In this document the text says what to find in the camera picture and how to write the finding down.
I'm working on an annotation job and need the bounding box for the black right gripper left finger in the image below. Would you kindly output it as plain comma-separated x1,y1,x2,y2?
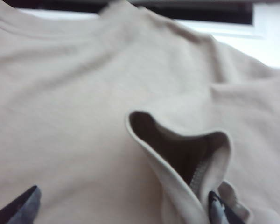
0,185,42,224

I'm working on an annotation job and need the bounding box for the beige T-shirt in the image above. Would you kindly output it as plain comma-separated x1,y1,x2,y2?
0,0,280,224

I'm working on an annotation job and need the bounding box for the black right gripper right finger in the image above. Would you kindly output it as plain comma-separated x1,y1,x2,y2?
207,190,246,224

